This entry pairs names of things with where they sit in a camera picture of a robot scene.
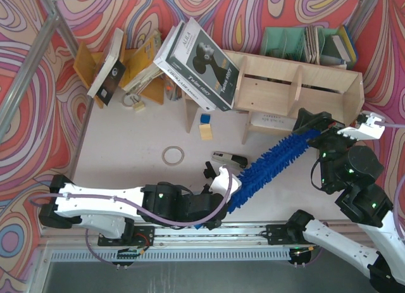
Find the blue microfiber duster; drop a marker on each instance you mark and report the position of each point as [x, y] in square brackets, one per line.
[269, 165]

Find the black cover book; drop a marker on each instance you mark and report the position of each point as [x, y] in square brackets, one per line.
[109, 69]

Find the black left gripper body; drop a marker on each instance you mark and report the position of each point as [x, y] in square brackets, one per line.
[212, 199]

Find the teal desk organizer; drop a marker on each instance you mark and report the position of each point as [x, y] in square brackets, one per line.
[311, 44]

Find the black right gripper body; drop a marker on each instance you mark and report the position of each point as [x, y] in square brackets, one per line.
[318, 125]

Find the blue bound notebook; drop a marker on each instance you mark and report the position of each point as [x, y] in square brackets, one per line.
[348, 42]

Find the black aluminium rail base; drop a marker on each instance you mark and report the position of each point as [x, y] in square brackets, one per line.
[239, 233]

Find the Twins story book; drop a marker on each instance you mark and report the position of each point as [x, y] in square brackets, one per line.
[201, 62]

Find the beige tape roll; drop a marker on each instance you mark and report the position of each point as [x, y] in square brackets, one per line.
[172, 155]

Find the light wooden bookshelf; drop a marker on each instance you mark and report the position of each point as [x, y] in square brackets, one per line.
[281, 87]

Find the black plastic clip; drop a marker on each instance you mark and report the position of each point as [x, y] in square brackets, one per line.
[209, 172]

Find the yellow books stack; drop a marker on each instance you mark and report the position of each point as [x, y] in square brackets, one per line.
[140, 67]

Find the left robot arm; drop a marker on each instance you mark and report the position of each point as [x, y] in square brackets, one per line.
[113, 212]

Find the blue eraser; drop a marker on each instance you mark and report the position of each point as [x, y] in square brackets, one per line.
[205, 118]

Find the pens cup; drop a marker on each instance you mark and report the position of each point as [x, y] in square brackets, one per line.
[172, 90]

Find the yellow wooden book stand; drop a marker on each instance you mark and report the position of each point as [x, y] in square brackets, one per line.
[85, 63]

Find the white paperback book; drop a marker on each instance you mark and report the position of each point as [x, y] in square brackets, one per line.
[161, 62]

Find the silver black stapler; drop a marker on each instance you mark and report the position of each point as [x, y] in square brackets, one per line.
[234, 160]

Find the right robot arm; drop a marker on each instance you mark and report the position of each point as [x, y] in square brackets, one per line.
[353, 171]

